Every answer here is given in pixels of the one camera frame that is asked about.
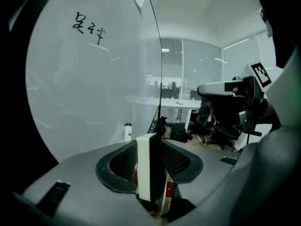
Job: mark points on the person's right hand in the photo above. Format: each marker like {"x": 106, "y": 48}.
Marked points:
{"x": 212, "y": 109}

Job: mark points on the white marker pen black cap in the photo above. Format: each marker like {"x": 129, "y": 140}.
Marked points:
{"x": 128, "y": 133}

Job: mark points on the red round magnet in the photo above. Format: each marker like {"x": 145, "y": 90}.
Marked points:
{"x": 169, "y": 189}

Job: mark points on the black office chair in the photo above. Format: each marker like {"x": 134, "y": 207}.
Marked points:
{"x": 204, "y": 119}

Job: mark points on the white curved desk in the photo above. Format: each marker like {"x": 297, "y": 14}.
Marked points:
{"x": 169, "y": 103}

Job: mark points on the black backpack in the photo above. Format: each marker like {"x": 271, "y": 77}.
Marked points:
{"x": 178, "y": 132}

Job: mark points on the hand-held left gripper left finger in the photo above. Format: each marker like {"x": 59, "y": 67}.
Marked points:
{"x": 82, "y": 173}

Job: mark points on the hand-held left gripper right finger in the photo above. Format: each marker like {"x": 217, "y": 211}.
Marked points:
{"x": 207, "y": 163}

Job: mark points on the black grey bag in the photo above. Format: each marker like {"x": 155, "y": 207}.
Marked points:
{"x": 160, "y": 126}

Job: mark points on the person's right forearm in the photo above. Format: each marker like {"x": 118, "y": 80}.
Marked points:
{"x": 270, "y": 114}

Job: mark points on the glass whiteboard black frame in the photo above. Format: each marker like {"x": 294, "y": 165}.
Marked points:
{"x": 82, "y": 79}

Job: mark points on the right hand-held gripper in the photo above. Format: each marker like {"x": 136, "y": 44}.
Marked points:
{"x": 254, "y": 102}

